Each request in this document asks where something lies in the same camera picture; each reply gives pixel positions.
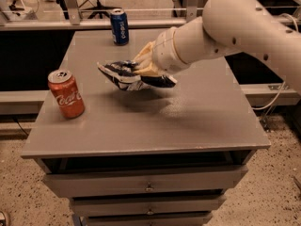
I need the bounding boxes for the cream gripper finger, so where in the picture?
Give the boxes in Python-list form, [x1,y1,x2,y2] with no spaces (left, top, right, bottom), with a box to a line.
[135,61,163,77]
[134,41,154,67]

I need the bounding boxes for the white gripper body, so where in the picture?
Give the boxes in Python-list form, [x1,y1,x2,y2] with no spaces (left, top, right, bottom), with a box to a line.
[152,27,190,74]

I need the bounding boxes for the blue chip bag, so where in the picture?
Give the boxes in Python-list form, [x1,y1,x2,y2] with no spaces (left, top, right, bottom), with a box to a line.
[98,60,177,91]

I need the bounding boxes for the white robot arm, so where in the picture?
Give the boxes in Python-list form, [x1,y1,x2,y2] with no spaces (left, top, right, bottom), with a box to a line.
[135,0,301,93]

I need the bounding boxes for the blue pepsi can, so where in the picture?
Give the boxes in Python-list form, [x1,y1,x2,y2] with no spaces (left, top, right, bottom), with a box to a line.
[110,8,129,45]

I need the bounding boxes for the red coca-cola can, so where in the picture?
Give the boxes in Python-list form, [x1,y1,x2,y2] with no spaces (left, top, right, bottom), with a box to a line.
[48,69,85,119]

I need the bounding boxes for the grey drawer cabinet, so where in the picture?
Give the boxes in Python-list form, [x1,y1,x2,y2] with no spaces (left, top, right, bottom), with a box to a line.
[20,26,272,226]

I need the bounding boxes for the top grey drawer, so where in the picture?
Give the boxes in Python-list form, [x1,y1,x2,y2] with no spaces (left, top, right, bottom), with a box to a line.
[43,166,247,198]

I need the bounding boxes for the grey drawer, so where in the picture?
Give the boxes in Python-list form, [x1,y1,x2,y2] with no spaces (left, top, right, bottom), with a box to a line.
[71,195,226,217]
[43,166,247,198]
[87,212,212,226]

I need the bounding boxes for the middle grey drawer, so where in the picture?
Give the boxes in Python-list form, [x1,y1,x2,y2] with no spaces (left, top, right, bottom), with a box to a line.
[71,195,226,217]

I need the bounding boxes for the bottom grey drawer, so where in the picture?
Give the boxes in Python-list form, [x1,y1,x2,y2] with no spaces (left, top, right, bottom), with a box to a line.
[87,212,212,226]

